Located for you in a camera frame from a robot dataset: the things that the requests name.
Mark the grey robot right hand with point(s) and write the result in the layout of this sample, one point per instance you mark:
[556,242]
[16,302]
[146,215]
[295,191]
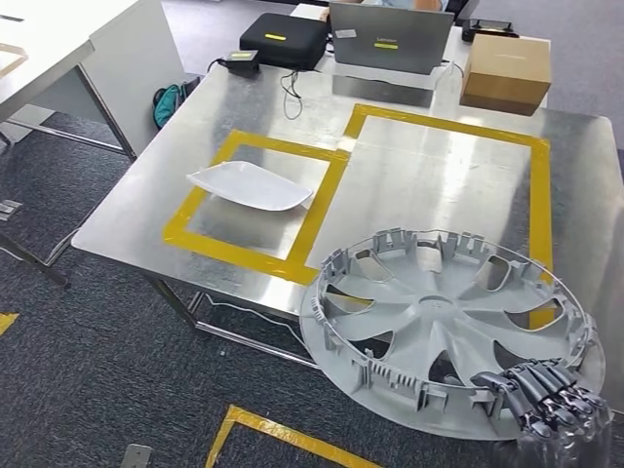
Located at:
[560,413]

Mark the grey plastic wheel cover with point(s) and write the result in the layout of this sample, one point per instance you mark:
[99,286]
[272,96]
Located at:
[438,310]

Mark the large yellow tape rectangle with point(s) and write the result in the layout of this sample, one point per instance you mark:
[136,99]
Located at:
[540,194]

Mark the brown cardboard box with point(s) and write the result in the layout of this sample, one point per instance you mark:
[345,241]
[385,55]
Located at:
[507,71]

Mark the yellow floor tape square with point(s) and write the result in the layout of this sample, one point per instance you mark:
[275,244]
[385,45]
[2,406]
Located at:
[273,429]
[7,322]

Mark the black handheld controller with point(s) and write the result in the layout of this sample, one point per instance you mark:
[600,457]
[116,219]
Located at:
[487,27]

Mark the white office desk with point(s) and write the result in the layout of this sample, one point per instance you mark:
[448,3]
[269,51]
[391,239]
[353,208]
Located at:
[380,76]

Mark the grey laptop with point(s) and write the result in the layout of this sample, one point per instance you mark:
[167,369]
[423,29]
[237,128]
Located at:
[390,32]

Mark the small yellow tape rectangle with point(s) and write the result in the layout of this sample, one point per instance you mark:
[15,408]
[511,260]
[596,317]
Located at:
[234,254]

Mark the white plastic mirror cover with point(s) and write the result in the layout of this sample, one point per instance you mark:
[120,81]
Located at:
[248,187]

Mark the black zip case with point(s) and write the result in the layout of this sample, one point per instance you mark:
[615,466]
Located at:
[287,48]

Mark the black power brick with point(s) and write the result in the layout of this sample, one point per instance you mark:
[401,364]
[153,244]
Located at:
[241,61]

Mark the teal and black backpack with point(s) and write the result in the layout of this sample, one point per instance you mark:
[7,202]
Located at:
[168,106]

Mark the white table with metal legs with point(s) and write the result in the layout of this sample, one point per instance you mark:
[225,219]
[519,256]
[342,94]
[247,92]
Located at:
[44,45]

